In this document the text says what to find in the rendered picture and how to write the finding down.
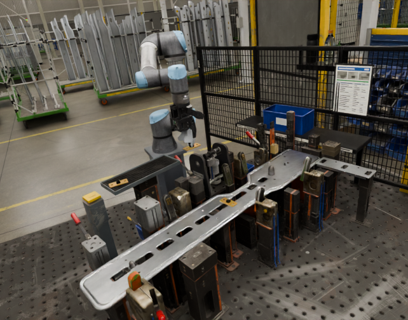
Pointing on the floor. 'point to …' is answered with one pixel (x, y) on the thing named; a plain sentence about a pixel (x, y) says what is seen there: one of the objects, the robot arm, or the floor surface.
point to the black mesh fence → (306, 96)
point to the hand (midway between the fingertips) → (191, 143)
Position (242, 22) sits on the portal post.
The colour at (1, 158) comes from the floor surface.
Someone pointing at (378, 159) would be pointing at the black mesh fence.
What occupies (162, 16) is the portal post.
